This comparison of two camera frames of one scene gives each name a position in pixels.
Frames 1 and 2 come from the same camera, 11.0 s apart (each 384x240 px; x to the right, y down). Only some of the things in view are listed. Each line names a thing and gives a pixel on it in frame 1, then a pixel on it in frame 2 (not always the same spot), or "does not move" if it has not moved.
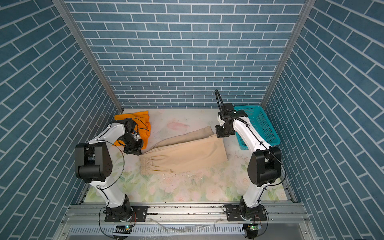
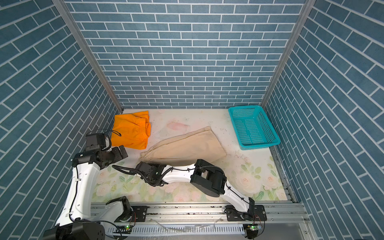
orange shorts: (141, 124) does not move
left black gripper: (137, 150) -> (118, 156)
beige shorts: (199, 148) does not move
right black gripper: (220, 133) -> (147, 179)
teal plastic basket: (259, 120) does not move
